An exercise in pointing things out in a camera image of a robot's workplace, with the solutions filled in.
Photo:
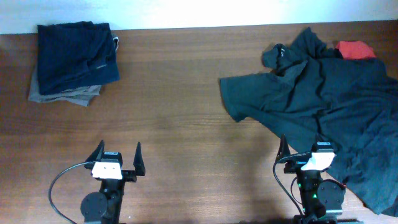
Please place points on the red garment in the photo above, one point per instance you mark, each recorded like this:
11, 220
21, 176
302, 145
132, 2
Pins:
355, 50

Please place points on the dark green t-shirt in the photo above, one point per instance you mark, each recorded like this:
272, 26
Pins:
312, 91

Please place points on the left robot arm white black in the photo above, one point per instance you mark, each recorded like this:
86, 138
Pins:
104, 206

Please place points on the folded grey garment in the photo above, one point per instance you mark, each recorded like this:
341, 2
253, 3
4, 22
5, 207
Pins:
80, 96

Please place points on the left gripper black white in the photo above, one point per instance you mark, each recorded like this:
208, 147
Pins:
130, 175

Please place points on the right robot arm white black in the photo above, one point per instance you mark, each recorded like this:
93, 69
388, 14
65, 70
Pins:
320, 200

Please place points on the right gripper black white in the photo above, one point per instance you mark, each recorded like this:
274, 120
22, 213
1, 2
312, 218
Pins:
295, 165

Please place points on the folded navy blue garment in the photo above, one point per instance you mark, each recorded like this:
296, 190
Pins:
74, 55

